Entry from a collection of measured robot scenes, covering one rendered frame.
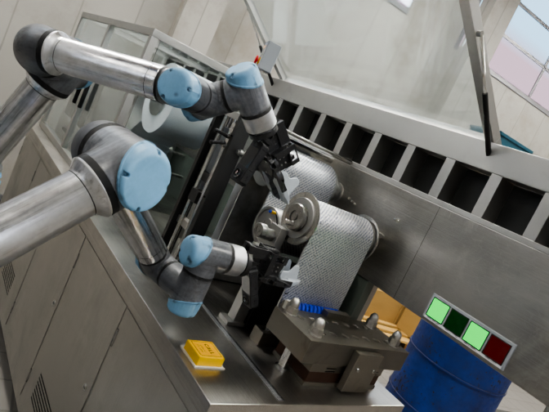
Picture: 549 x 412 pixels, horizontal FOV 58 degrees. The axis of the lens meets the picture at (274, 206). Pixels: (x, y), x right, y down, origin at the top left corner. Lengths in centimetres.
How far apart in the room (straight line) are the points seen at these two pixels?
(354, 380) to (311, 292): 26
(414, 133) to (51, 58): 104
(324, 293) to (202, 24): 317
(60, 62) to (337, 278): 90
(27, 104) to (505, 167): 122
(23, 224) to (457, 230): 107
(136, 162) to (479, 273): 92
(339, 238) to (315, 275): 12
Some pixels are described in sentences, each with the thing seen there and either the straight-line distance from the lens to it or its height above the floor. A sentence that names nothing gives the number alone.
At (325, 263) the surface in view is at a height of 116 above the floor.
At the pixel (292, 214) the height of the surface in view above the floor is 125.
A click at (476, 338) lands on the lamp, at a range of 137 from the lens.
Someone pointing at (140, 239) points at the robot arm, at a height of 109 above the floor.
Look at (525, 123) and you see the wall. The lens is 685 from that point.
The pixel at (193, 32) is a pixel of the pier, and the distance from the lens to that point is 428.
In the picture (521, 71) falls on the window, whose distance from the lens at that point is 660.
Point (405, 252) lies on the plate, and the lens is 152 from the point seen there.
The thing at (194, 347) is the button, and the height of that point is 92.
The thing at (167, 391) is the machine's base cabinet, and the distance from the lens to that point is 124.
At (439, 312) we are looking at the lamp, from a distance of 143.
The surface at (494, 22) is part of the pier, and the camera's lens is 593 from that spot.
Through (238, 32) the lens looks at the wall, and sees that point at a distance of 461.
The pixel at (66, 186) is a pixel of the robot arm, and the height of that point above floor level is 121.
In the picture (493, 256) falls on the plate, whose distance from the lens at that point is 139.
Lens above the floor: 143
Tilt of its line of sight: 7 degrees down
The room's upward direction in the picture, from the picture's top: 25 degrees clockwise
